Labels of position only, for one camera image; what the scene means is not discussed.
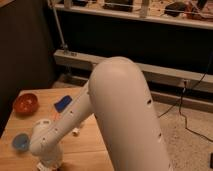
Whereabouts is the orange bowl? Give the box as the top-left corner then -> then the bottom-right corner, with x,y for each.
13,93 -> 39,116

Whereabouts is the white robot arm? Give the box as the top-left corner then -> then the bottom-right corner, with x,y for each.
30,57 -> 173,171

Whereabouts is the white baseboard rail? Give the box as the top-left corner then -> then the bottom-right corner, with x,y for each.
54,49 -> 213,93

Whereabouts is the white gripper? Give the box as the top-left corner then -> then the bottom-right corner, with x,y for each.
36,124 -> 84,171

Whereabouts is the white shelf ledge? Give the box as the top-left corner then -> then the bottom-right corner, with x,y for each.
55,4 -> 213,30

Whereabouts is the metal pole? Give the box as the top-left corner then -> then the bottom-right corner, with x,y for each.
50,0 -> 68,53

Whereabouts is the black power cable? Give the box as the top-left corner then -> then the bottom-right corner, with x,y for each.
158,49 -> 213,143

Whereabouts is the small blue cup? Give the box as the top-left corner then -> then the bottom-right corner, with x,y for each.
12,133 -> 30,152

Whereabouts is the orange handled brush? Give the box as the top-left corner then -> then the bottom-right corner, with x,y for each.
53,113 -> 60,121

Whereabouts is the blue sponge block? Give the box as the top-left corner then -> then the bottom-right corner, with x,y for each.
54,95 -> 72,113

